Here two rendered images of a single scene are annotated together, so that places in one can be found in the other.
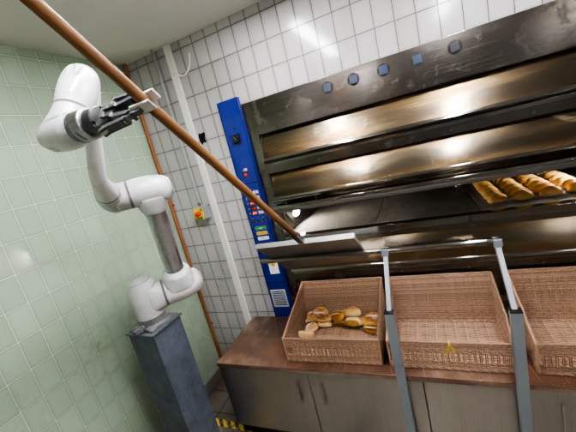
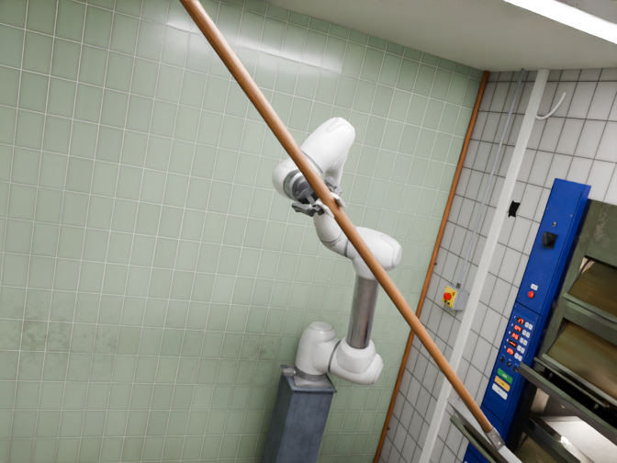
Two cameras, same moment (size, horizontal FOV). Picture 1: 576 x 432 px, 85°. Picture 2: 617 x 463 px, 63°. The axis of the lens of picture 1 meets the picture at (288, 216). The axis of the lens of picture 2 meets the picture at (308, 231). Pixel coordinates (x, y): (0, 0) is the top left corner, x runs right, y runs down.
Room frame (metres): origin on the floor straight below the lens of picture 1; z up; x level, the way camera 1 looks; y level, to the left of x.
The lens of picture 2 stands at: (-0.01, -0.50, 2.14)
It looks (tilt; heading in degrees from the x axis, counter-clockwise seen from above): 12 degrees down; 44
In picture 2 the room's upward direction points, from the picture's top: 13 degrees clockwise
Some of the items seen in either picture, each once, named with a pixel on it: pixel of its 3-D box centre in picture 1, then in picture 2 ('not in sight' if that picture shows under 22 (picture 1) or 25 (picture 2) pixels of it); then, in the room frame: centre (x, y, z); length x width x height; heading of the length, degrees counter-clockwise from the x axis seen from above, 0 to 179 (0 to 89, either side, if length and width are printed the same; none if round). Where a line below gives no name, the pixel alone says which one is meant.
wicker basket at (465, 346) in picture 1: (442, 316); not in sight; (1.48, -0.67, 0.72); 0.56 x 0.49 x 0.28; 65
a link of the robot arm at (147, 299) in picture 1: (146, 296); (318, 345); (1.66, 0.88, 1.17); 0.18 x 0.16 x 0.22; 112
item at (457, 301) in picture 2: (201, 213); (454, 297); (2.31, 0.62, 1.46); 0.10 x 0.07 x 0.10; 65
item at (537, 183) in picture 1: (521, 183); not in sight; (1.89, -1.48, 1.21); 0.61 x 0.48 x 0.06; 155
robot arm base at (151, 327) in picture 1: (149, 321); (305, 371); (1.64, 0.89, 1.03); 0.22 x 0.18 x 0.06; 153
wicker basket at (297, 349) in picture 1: (336, 316); not in sight; (1.73, -0.14, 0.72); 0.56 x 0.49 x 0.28; 66
